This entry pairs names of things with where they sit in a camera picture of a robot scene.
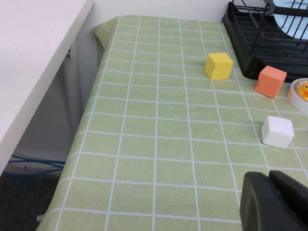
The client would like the yellow rubber duck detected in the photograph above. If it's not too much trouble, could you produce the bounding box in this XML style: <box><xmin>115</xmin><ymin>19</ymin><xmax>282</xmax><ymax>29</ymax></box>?
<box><xmin>297</xmin><ymin>81</ymin><xmax>308</xmax><ymax>101</ymax></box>

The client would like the blue cable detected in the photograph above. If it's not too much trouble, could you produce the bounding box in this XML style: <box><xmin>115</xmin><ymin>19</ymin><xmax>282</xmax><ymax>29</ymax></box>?
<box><xmin>3</xmin><ymin>154</ymin><xmax>67</xmax><ymax>173</ymax></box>

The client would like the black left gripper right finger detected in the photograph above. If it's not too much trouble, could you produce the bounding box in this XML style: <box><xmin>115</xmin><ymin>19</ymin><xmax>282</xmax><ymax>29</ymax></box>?
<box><xmin>269</xmin><ymin>170</ymin><xmax>308</xmax><ymax>231</ymax></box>

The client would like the orange foam cube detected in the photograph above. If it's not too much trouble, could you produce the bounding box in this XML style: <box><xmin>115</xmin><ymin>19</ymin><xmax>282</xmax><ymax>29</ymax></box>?
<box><xmin>254</xmin><ymin>65</ymin><xmax>287</xmax><ymax>99</ymax></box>

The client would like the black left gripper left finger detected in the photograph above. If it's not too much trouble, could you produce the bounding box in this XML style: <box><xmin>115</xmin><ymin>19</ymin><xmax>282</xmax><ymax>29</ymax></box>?
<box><xmin>239</xmin><ymin>171</ymin><xmax>307</xmax><ymax>231</ymax></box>

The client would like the white foam cube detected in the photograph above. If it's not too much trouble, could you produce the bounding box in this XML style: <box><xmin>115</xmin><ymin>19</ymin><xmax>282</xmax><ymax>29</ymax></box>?
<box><xmin>261</xmin><ymin>115</ymin><xmax>295</xmax><ymax>149</ymax></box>

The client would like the black wire dish rack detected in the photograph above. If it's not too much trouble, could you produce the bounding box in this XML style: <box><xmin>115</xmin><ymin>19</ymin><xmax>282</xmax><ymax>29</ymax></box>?
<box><xmin>228</xmin><ymin>0</ymin><xmax>308</xmax><ymax>64</ymax></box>

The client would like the green checked tablecloth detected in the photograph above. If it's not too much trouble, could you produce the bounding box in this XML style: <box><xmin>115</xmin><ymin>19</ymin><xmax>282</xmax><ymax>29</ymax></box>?
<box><xmin>36</xmin><ymin>15</ymin><xmax>308</xmax><ymax>231</ymax></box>

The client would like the white side table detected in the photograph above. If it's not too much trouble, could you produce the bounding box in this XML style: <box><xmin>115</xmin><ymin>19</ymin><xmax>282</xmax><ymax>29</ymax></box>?
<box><xmin>0</xmin><ymin>0</ymin><xmax>106</xmax><ymax>178</ymax></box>

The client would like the light blue plate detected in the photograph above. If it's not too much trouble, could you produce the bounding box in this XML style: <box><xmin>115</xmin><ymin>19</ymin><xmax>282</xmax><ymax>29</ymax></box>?
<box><xmin>271</xmin><ymin>0</ymin><xmax>308</xmax><ymax>40</ymax></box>

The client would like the white tape roll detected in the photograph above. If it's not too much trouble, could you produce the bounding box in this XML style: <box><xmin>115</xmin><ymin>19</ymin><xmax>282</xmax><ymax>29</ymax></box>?
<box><xmin>287</xmin><ymin>78</ymin><xmax>308</xmax><ymax>114</ymax></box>

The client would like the yellow foam cube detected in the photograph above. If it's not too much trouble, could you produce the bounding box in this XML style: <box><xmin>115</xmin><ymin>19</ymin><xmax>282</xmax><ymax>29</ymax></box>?
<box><xmin>204</xmin><ymin>52</ymin><xmax>234</xmax><ymax>81</ymax></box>

